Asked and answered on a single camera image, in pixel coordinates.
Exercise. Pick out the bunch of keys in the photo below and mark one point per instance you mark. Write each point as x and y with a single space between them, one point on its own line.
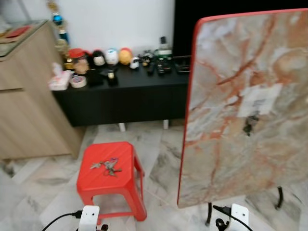
109 166

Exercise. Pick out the white adhesive hook plate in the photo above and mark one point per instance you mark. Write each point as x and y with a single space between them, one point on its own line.
262 98

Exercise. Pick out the black metal table legs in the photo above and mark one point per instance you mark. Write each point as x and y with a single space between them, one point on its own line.
280 197

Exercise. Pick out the flat black box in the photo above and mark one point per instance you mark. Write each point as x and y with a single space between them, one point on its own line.
182 67

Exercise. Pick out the wide black remote control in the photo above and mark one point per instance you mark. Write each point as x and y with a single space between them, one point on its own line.
164 68

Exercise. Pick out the dark bottle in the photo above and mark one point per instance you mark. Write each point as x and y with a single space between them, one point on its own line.
164 48

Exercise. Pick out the slim black remote control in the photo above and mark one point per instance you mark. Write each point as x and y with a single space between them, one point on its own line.
150 69

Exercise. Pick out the small white black figurine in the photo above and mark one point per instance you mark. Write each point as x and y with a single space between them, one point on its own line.
134 63

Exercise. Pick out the black TV console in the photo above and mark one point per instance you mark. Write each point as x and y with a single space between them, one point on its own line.
125 101

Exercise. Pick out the yellow round figurine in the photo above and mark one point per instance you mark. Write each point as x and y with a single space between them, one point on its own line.
125 56

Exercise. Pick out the black tape dispenser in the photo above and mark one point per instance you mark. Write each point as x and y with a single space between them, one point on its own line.
111 74

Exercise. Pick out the white round figurine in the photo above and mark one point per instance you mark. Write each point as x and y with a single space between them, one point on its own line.
111 57

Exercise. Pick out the black folded cloth pouch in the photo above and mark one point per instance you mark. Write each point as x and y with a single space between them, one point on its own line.
95 78

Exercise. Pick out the black and white figurine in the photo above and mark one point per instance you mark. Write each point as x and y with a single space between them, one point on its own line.
98 58

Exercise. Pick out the red plastic stool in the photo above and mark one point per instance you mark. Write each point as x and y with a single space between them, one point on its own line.
103 190

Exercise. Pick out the white tape roll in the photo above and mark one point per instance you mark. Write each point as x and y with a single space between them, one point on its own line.
78 82

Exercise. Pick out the clear jar with red lid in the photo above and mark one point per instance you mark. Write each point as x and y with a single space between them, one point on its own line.
78 60

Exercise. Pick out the pink white tissue pack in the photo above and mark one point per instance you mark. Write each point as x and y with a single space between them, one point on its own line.
59 81

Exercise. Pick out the gold blue trophy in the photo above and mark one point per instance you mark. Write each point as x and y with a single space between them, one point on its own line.
59 21

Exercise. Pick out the light wooden cabinet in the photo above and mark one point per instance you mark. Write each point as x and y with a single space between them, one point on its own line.
33 106

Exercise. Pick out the red flat packet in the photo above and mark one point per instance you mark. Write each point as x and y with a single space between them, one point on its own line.
19 32

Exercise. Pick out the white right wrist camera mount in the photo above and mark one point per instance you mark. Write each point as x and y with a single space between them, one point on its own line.
239 217

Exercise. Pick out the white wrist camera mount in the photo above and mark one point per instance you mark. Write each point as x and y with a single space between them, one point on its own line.
89 219
239 217

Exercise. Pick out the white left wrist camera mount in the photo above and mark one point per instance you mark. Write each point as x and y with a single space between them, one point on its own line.
89 219

